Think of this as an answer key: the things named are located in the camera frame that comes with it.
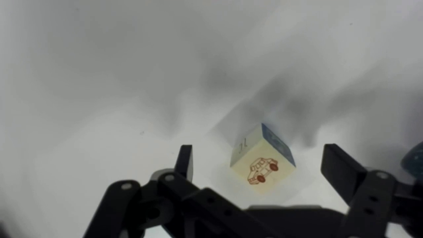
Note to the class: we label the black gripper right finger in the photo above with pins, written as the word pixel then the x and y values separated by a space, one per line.
pixel 374 198

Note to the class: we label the small cube with car print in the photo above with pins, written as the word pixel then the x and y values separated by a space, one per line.
pixel 262 160

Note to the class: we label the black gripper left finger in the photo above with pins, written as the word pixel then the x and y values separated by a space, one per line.
pixel 176 202

